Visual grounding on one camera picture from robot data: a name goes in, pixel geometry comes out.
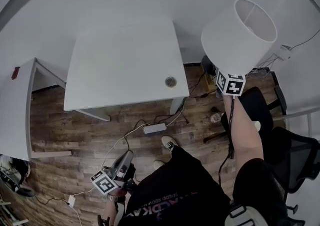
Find person's black shirt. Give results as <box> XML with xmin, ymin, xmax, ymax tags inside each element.
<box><xmin>119</xmin><ymin>157</ymin><xmax>288</xmax><ymax>226</ymax></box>

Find person's black trousers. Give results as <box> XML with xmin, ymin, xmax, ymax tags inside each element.
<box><xmin>137</xmin><ymin>144</ymin><xmax>221</xmax><ymax>195</ymax></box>

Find round table cable grommet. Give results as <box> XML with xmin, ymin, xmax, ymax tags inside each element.
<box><xmin>164</xmin><ymin>76</ymin><xmax>178</xmax><ymax>88</ymax></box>

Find black mesh-back office chair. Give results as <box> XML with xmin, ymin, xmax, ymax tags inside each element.
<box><xmin>203</xmin><ymin>86</ymin><xmax>320</xmax><ymax>220</ymax></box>

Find person's left forearm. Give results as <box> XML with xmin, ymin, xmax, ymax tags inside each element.
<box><xmin>102</xmin><ymin>191</ymin><xmax>126</xmax><ymax>222</ymax></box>

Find white wall socket box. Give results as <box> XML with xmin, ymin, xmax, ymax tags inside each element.
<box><xmin>274</xmin><ymin>44</ymin><xmax>293</xmax><ymax>62</ymax></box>

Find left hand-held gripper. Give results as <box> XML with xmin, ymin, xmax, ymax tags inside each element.
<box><xmin>90</xmin><ymin>151</ymin><xmax>137</xmax><ymax>195</ymax></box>

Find white table lamp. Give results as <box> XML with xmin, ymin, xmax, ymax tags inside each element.
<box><xmin>201</xmin><ymin>0</ymin><xmax>278</xmax><ymax>76</ymax></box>

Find white curved table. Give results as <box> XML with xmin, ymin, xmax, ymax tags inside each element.
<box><xmin>0</xmin><ymin>57</ymin><xmax>73</xmax><ymax>162</ymax></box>

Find grey shoulder harness pad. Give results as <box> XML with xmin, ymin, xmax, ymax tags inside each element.
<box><xmin>224</xmin><ymin>201</ymin><xmax>269</xmax><ymax>226</ymax></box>

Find black harness strap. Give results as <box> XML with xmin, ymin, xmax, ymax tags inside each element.
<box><xmin>97</xmin><ymin>214</ymin><xmax>112</xmax><ymax>226</ymax></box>

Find white power strip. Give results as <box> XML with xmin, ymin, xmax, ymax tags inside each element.
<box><xmin>143</xmin><ymin>123</ymin><xmax>167</xmax><ymax>135</ymax></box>

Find bundle of white network cables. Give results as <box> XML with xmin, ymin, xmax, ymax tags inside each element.
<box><xmin>248</xmin><ymin>53</ymin><xmax>282</xmax><ymax>77</ymax></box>

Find person's right white sneaker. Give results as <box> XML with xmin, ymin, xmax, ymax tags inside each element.
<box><xmin>161</xmin><ymin>136</ymin><xmax>181</xmax><ymax>151</ymax></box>

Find white looped cable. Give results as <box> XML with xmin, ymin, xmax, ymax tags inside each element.
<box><xmin>164</xmin><ymin>97</ymin><xmax>188</xmax><ymax>127</ymax></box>

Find thin white cable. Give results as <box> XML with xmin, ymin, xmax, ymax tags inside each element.
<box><xmin>73</xmin><ymin>206</ymin><xmax>83</xmax><ymax>226</ymax></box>

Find grey round device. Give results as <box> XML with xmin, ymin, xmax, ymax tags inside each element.
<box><xmin>15</xmin><ymin>186</ymin><xmax>36</xmax><ymax>197</ymax></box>

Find white square table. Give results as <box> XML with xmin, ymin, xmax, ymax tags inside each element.
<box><xmin>63</xmin><ymin>19</ymin><xmax>190</xmax><ymax>122</ymax></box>

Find long white floor cable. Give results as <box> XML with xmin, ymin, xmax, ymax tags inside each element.
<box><xmin>74</xmin><ymin>124</ymin><xmax>151</xmax><ymax>195</ymax></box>

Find grey metal frame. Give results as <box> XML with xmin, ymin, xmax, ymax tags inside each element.
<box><xmin>284</xmin><ymin>106</ymin><xmax>320</xmax><ymax>142</ymax></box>

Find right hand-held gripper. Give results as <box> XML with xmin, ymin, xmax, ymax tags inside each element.
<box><xmin>215</xmin><ymin>68</ymin><xmax>246</xmax><ymax>98</ymax></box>

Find person's right forearm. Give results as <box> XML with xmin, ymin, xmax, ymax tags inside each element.
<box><xmin>222</xmin><ymin>94</ymin><xmax>265</xmax><ymax>169</ymax></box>

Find black floor cable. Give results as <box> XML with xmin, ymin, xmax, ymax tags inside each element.
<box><xmin>124</xmin><ymin>109</ymin><xmax>190</xmax><ymax>151</ymax></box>

